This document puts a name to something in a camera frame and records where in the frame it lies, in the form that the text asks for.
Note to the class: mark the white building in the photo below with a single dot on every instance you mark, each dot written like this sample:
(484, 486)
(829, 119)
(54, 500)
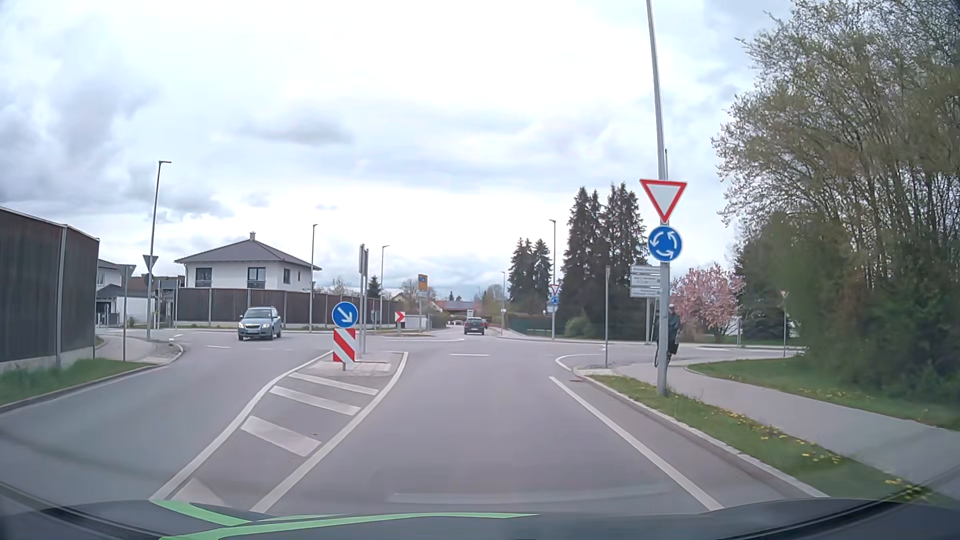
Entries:
(120, 296)

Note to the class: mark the grey paved cycle path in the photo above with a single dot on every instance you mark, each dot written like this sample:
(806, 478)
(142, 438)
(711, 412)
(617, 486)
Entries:
(810, 420)

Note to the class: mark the blue arrow sign with beacon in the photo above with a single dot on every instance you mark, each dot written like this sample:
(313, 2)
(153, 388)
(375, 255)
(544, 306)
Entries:
(344, 334)

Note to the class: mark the kerbed traffic island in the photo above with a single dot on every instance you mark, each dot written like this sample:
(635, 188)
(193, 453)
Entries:
(352, 367)

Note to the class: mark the tall dark conifer trees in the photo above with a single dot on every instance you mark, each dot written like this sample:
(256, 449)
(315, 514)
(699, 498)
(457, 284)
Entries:
(600, 262)

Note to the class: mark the dark noise barrier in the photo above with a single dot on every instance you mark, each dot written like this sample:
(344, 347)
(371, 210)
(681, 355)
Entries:
(37, 289)

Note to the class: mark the road markings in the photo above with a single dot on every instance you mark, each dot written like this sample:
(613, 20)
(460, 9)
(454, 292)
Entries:
(637, 448)

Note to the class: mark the person on bicycle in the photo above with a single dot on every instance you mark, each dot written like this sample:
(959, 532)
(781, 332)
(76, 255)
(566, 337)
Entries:
(667, 334)

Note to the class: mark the distant houses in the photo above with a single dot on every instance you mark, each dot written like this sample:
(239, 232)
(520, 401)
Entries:
(450, 306)

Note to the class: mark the brown wooden fence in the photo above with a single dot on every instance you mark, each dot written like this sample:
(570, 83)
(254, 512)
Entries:
(247, 306)

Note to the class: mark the lamp post with road signs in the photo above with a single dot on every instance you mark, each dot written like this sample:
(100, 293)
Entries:
(663, 300)

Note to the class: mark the car's own bonnet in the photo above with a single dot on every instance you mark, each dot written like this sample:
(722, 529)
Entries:
(480, 525)

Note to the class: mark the large bushy trees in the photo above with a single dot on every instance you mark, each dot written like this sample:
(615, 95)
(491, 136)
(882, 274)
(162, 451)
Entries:
(862, 225)

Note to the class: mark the white direction signs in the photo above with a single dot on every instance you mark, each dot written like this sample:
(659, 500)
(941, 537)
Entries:
(645, 281)

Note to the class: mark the yellow sign on pole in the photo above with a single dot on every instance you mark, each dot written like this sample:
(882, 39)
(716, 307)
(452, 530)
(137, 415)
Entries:
(422, 292)

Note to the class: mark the white house with hipped roof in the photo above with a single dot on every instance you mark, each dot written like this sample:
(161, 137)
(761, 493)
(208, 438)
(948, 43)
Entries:
(247, 266)

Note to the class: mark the give way sign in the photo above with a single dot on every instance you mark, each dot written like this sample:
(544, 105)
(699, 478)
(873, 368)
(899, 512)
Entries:
(553, 296)

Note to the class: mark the thin grey pole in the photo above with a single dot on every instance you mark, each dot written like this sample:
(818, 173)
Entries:
(607, 315)

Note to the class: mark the grey car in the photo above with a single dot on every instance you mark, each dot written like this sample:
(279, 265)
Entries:
(259, 323)

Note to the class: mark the red white beacon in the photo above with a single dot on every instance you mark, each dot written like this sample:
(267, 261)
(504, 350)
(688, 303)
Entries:
(400, 318)

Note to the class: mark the pink blossoming tree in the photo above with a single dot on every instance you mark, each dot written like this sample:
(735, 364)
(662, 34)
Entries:
(706, 298)

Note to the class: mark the grass verge with dandelions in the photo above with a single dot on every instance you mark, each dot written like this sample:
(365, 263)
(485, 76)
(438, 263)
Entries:
(765, 442)

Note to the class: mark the grey pavement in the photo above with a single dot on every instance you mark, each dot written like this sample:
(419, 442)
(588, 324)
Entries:
(131, 349)

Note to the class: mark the grass bank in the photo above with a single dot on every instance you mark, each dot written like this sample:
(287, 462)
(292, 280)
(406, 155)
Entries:
(825, 386)

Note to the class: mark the dark car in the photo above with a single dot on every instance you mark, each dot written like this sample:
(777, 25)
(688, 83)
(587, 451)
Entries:
(474, 325)

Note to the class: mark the grey asphalt road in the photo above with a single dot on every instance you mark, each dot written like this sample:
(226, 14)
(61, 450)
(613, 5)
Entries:
(480, 420)

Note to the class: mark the road sign on pole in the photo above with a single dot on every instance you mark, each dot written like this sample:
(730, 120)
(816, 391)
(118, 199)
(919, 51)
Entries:
(784, 319)

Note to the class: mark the road sign seen from behind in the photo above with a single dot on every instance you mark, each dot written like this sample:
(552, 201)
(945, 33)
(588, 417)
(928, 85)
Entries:
(150, 262)
(125, 300)

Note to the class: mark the grey sign posts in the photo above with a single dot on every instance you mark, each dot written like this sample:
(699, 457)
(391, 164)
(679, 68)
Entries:
(362, 300)

